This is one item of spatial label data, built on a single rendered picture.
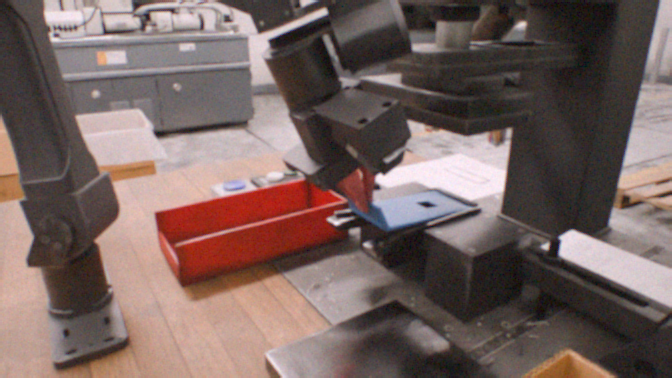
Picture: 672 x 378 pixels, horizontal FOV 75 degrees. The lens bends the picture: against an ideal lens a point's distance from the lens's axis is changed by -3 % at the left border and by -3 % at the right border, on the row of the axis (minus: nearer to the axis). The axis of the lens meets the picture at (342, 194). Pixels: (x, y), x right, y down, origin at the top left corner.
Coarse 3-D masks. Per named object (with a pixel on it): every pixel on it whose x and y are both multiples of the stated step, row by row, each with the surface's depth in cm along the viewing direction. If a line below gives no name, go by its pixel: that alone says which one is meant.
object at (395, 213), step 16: (432, 192) 61; (352, 208) 55; (368, 208) 50; (384, 208) 55; (400, 208) 55; (416, 208) 55; (432, 208) 56; (448, 208) 56; (464, 208) 56; (384, 224) 49; (400, 224) 51
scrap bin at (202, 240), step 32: (256, 192) 71; (288, 192) 74; (320, 192) 72; (160, 224) 64; (192, 224) 66; (224, 224) 69; (256, 224) 59; (288, 224) 62; (320, 224) 65; (192, 256) 55; (224, 256) 58; (256, 256) 61
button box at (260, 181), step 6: (408, 150) 118; (300, 174) 85; (252, 180) 84; (258, 180) 83; (264, 180) 83; (270, 180) 82; (276, 180) 82; (282, 180) 83; (288, 180) 83; (294, 180) 83; (258, 186) 81; (264, 186) 80
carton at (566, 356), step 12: (564, 348) 36; (552, 360) 34; (564, 360) 35; (576, 360) 35; (588, 360) 34; (540, 372) 33; (552, 372) 35; (564, 372) 36; (576, 372) 35; (588, 372) 34; (600, 372) 33
